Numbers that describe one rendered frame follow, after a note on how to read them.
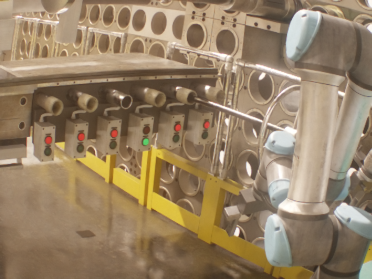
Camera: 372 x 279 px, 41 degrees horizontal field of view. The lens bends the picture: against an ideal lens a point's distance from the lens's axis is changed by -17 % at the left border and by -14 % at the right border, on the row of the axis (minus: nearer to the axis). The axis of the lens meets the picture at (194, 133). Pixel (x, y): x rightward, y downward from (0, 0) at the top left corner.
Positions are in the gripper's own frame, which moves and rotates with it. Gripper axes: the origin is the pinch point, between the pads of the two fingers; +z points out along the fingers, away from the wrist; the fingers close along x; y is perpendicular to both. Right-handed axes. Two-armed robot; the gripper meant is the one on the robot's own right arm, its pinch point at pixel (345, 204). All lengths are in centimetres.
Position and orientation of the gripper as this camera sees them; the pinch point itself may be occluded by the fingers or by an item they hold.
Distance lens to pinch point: 184.6
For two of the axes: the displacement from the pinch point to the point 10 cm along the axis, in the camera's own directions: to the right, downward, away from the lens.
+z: -4.5, 7.7, 4.6
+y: 4.6, 6.4, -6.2
